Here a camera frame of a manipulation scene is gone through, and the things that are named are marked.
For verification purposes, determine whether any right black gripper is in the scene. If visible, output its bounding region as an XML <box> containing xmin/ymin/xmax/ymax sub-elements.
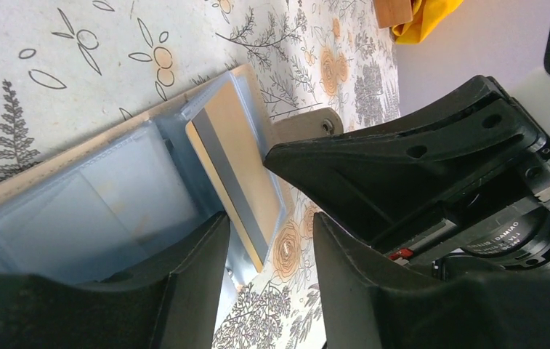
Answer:
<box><xmin>264</xmin><ymin>76</ymin><xmax>550</xmax><ymax>278</ymax></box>

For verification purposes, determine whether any brown wooden tray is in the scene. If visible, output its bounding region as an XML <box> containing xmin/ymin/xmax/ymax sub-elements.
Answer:
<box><xmin>373</xmin><ymin>0</ymin><xmax>413</xmax><ymax>29</ymax></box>

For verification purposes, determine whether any gold magnetic stripe card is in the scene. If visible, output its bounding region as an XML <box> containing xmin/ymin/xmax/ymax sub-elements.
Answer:
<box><xmin>182</xmin><ymin>73</ymin><xmax>286</xmax><ymax>272</ymax></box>

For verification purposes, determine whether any floral table mat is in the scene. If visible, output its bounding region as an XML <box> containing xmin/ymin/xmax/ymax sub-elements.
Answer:
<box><xmin>0</xmin><ymin>0</ymin><xmax>401</xmax><ymax>349</ymax></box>

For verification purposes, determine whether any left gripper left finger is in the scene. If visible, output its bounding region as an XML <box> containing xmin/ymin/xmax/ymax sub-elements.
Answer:
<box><xmin>0</xmin><ymin>212</ymin><xmax>230</xmax><ymax>348</ymax></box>

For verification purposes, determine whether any yellow cloth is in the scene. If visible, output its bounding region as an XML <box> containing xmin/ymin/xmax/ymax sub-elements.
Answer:
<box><xmin>391</xmin><ymin>0</ymin><xmax>464</xmax><ymax>45</ymax></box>

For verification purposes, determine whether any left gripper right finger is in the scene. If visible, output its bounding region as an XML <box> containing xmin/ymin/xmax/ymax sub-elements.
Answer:
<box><xmin>313</xmin><ymin>212</ymin><xmax>550</xmax><ymax>348</ymax></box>

